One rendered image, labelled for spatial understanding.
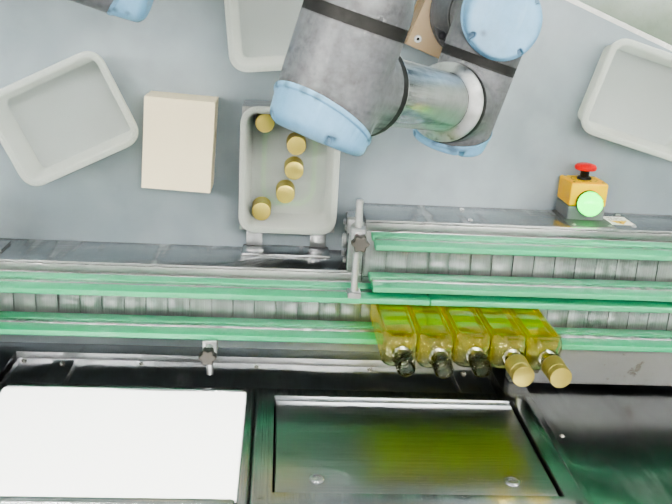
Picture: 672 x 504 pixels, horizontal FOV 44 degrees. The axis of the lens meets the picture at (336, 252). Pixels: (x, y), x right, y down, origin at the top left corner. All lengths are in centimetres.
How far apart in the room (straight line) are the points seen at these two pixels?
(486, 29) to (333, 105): 43
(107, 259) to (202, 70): 37
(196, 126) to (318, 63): 63
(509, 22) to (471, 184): 44
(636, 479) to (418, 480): 36
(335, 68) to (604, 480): 81
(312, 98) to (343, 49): 6
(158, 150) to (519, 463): 79
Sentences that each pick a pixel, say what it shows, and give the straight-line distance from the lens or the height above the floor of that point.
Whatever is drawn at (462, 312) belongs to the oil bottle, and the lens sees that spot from 143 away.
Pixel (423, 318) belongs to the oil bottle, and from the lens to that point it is 140.
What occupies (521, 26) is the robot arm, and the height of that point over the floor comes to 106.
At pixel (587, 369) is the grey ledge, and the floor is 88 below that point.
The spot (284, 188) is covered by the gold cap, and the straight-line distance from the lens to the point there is 151.
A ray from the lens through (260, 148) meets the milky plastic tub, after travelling 154.
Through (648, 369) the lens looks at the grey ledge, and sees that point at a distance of 170.
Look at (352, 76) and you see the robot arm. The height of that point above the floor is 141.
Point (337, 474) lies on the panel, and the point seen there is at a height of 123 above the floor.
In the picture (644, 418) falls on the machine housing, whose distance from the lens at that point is 162.
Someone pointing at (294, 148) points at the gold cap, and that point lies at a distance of 149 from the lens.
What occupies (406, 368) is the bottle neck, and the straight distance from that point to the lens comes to 130.
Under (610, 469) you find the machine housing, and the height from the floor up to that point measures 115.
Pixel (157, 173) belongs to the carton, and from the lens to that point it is 151.
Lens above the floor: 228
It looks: 72 degrees down
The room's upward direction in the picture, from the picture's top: 169 degrees clockwise
